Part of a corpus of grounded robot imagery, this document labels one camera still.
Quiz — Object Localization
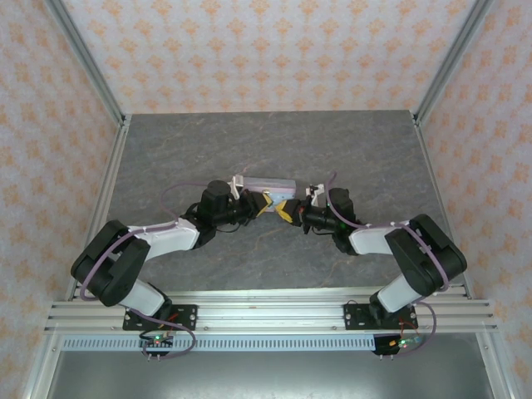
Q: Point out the cartoon dog tin box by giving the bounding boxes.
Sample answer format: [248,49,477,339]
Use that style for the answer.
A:
[243,175,298,201]

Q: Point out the grey metal sheet panel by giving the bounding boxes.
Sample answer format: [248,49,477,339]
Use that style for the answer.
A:
[45,351,491,399]

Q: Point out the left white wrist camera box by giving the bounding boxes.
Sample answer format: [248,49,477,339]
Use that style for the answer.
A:
[230,174,250,201]

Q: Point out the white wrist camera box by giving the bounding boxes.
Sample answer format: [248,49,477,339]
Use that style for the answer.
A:
[230,174,250,201]
[304,182,328,205]

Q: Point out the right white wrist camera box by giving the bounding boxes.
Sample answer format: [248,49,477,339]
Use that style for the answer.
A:
[304,182,328,205]

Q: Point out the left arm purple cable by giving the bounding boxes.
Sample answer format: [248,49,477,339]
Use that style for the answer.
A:
[79,181,197,361]

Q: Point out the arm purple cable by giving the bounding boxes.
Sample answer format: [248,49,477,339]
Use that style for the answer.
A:
[327,169,452,359]
[79,181,197,361]

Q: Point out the aluminium table side rail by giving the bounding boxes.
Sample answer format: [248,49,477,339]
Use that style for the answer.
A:
[66,116,132,300]
[413,118,475,300]

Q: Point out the aluminium mounting rail beam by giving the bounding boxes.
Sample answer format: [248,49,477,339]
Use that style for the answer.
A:
[43,290,498,333]

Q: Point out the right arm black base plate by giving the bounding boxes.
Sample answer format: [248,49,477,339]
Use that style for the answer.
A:
[343,302,419,332]

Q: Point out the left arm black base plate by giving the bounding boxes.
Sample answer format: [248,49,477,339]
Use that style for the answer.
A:
[122,304,199,332]

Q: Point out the slotted grey cable duct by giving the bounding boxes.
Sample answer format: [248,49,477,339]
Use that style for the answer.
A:
[61,335,377,352]

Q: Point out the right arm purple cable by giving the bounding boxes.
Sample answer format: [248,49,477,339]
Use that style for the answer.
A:
[327,169,452,359]

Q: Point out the aluminium corner post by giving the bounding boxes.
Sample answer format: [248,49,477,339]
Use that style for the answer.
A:
[413,0,495,126]
[43,0,128,126]

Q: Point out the aluminium frame bar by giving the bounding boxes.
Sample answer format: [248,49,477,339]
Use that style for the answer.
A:
[22,332,63,399]
[475,332,515,399]

